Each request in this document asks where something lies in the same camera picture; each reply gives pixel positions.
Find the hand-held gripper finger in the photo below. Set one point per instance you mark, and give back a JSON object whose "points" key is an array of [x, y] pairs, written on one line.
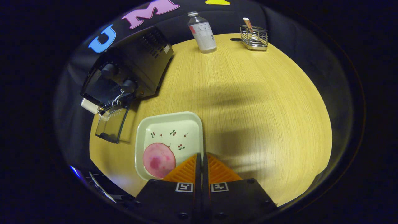
{"points": [[198, 186], [205, 186]]}

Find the white slot toaster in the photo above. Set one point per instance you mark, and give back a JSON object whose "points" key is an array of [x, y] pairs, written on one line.
{"points": [[89, 105]]}

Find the clear bottle with label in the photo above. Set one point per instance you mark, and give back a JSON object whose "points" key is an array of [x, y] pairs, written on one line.
{"points": [[203, 34]]}

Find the wooden stick utensil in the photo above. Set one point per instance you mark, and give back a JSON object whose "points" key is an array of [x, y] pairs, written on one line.
{"points": [[247, 23]]}

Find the black toaster oven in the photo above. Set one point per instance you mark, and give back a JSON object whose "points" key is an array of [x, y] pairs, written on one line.
{"points": [[140, 59]]}

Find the pale cherry print tray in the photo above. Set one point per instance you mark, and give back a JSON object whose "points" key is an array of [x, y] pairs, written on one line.
{"points": [[174, 127]]}

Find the pink ham slice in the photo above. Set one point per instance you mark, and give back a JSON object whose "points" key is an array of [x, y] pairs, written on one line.
{"points": [[158, 160]]}

